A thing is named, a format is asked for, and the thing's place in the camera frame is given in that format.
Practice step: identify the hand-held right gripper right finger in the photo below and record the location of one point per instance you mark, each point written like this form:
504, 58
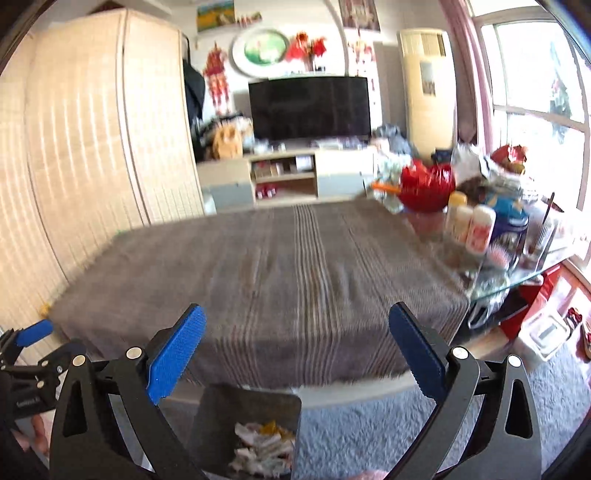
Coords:
418, 355

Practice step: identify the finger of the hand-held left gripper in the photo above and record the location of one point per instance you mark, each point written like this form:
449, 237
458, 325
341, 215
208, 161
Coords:
57, 360
34, 332

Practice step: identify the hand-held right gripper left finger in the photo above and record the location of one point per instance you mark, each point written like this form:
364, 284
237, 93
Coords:
178, 350

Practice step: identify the grey trash bin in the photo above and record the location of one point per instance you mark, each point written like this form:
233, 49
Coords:
249, 406

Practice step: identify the pile of wrappers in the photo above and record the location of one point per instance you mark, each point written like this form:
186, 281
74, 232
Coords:
261, 450

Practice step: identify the person's left hand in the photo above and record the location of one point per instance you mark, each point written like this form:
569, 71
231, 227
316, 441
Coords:
34, 434

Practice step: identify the grey striped table cloth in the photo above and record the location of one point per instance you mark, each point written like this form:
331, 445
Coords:
277, 286

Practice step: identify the white plastic storage box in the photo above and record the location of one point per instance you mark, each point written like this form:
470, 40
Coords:
545, 334

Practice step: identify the plain white bottle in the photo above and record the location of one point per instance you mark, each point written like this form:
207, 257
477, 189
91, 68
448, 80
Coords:
463, 226

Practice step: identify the white bottle with pink label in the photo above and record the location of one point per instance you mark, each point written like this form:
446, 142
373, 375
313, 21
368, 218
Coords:
480, 230

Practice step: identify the white bottle with yellow cap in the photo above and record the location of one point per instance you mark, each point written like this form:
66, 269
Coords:
456, 207

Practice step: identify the blue jar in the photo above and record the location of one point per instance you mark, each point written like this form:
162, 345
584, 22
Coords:
510, 226

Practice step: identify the glass cup with sticks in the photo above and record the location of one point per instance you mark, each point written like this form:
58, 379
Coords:
540, 240

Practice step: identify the red bowl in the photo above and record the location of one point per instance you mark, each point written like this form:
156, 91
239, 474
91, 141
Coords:
427, 187

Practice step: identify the orange stick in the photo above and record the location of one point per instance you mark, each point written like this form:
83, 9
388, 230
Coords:
385, 188

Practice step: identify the wooden television cabinet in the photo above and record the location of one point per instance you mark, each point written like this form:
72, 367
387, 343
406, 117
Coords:
226, 180

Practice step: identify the woven folding screen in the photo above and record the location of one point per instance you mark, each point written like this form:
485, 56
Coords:
92, 161

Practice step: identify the white plastic bag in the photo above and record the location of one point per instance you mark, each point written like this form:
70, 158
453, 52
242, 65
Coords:
468, 161

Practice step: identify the pile of clothes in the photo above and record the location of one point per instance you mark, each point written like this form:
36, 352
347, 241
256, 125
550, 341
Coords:
392, 147

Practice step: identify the tan plush toy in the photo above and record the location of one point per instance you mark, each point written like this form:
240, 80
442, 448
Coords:
228, 141

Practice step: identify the red gift packet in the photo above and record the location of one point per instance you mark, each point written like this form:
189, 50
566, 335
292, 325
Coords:
510, 157

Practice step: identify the beige standing air conditioner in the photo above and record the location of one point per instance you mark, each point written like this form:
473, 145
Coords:
427, 115

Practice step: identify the dark hanging coat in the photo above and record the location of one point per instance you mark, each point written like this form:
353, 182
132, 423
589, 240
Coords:
194, 101

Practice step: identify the black television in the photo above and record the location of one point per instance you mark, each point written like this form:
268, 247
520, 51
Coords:
309, 108

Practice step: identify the red hanging ornament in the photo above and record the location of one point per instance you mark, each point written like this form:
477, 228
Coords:
216, 74

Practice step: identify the pink curtain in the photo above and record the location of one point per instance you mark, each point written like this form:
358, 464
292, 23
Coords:
464, 69

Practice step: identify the window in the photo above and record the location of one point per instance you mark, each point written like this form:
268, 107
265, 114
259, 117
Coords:
531, 69

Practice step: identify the red flower decoration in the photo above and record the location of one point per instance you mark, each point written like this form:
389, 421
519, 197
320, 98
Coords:
307, 46

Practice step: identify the oval wall picture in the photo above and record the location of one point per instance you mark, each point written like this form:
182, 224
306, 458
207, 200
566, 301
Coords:
261, 50

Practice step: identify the landscape wall poster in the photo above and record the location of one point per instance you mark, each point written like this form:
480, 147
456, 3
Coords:
214, 14

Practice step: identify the red patterned wall poster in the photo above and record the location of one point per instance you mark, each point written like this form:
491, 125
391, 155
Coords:
359, 14

